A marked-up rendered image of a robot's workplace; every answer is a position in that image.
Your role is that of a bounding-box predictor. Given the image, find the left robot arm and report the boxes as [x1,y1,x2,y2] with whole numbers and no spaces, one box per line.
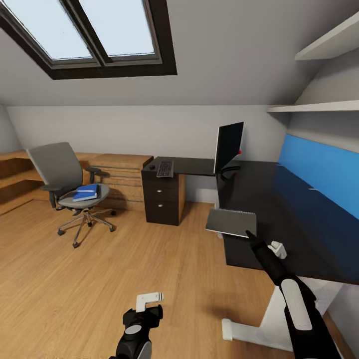
[109,292,164,359]

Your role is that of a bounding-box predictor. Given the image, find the folder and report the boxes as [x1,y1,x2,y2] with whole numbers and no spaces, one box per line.
[73,184,99,202]

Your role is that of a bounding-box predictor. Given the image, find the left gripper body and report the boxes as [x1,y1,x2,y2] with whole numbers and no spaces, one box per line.
[125,307,159,331]

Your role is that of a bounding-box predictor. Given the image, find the keyboard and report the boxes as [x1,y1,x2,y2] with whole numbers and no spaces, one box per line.
[157,161,174,177]

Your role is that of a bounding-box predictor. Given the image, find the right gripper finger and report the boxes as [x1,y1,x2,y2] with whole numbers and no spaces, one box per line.
[246,230,258,243]

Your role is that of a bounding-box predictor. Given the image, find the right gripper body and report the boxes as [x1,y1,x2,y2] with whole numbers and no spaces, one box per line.
[250,238,280,272]

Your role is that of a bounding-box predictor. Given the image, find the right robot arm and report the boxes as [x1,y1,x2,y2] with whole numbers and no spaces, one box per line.
[246,230,342,359]

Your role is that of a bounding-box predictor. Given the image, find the notebook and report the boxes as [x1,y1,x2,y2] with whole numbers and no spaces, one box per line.
[205,208,256,238]

